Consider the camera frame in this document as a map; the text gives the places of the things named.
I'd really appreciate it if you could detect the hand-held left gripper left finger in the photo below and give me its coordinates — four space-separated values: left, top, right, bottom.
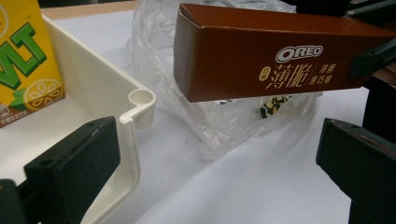
22 116 121 224

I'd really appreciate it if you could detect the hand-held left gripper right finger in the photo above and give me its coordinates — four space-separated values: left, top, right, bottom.
315 117 396 224

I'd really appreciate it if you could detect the white plastic tray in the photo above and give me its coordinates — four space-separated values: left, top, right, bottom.
0 13 157 224

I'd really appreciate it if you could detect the yellow drink carton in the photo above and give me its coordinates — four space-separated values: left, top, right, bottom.
0 0 66 129

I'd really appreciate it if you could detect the clear smiley plastic bag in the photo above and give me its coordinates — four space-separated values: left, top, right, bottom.
125 0 325 161

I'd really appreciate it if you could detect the brown cookie box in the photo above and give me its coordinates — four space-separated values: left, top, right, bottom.
173 3 396 104

